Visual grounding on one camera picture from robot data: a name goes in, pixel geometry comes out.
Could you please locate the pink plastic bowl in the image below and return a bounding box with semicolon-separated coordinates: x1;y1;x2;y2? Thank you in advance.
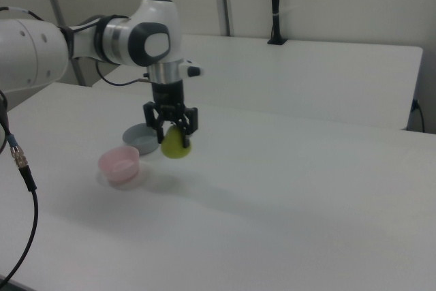
98;145;141;183

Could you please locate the black cable with metal connector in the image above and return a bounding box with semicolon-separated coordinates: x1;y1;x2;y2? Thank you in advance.
0;89;40;286

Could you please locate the black wall cable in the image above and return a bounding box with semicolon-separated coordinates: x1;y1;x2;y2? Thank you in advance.
411;97;426;133

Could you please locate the grey plastic bowl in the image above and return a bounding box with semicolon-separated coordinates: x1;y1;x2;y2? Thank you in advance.
122;122;161;155

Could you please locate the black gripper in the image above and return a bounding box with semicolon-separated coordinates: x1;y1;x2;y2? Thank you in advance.
142;80;200;149

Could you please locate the green pear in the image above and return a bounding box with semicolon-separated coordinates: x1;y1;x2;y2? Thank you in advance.
160;126;193;160

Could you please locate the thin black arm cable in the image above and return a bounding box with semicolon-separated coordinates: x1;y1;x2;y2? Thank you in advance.
95;61;155;87

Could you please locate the black camera pole with base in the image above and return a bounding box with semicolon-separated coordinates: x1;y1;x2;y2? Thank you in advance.
266;0;289;46

